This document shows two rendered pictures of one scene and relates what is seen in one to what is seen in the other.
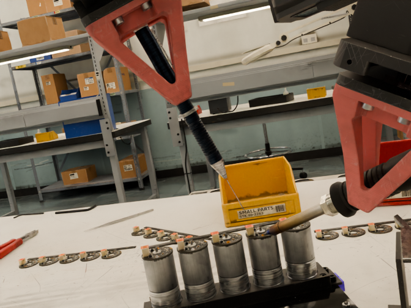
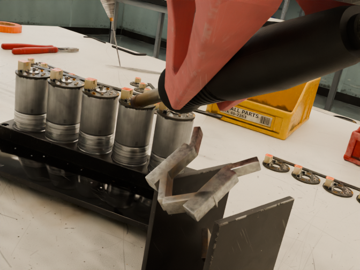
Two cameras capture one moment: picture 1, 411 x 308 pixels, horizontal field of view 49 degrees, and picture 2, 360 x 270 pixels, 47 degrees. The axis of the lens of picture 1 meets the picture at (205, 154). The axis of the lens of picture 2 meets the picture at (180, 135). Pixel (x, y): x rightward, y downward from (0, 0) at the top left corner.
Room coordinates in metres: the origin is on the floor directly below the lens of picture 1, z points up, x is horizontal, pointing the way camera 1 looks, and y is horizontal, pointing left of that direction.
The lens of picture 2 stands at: (0.11, -0.16, 0.89)
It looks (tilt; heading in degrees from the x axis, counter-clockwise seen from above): 20 degrees down; 22
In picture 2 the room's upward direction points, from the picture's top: 10 degrees clockwise
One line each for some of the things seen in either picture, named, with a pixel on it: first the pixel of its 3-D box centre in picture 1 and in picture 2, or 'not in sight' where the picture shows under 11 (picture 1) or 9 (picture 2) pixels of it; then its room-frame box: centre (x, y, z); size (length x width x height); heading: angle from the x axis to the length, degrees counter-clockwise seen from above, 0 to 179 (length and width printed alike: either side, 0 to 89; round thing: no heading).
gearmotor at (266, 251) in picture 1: (265, 260); (132, 135); (0.35, -0.03, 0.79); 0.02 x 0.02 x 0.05
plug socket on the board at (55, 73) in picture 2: (181, 243); (57, 74); (0.34, 0.03, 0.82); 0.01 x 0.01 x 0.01; 4
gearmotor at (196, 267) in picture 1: (197, 274); (64, 114); (0.34, 0.02, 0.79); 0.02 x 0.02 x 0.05
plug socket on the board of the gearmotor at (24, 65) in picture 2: (146, 250); (25, 66); (0.34, 0.06, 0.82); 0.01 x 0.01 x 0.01; 4
